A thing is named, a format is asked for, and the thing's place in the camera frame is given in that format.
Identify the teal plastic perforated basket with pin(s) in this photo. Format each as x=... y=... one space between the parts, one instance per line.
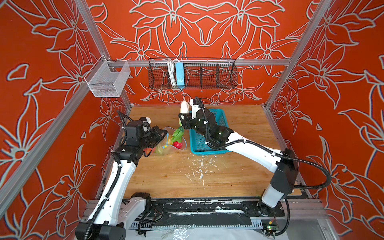
x=197 y=141

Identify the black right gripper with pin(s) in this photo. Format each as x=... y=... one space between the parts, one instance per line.
x=186 y=120

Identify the red round fruit toy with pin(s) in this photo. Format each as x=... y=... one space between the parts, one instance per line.
x=178 y=145

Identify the green cabbage toy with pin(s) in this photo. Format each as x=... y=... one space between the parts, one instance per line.
x=161 y=150

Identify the clear plastic wall bin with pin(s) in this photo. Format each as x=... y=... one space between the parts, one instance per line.
x=107 y=79

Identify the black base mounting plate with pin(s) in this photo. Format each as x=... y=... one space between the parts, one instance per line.
x=249 y=207

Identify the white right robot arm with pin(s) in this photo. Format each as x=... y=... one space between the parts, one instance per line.
x=284 y=167

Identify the light blue flat box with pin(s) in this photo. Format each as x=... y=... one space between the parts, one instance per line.
x=180 y=75

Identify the white daikon toy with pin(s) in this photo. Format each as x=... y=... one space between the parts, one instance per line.
x=184 y=108

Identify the clear zip top bag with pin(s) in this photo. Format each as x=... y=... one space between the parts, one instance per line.
x=171 y=149

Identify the yellow green potato toy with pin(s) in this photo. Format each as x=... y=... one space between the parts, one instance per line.
x=170 y=140

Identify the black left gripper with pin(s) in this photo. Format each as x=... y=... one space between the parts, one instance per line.
x=155 y=130

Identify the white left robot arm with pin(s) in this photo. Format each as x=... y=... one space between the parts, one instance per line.
x=105 y=221

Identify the black wire wall basket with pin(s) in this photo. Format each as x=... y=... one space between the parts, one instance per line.
x=197 y=76

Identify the aluminium frame rail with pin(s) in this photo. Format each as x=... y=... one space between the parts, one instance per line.
x=237 y=62

